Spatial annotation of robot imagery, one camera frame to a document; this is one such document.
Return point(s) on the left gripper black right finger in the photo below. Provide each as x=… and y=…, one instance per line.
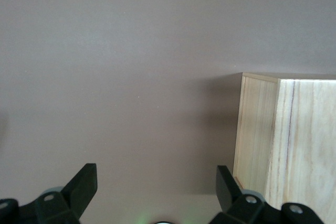
x=236, y=208

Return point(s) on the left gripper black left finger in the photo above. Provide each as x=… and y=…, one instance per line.
x=76, y=195

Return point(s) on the light wooden cabinet box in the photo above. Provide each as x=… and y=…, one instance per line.
x=302, y=142

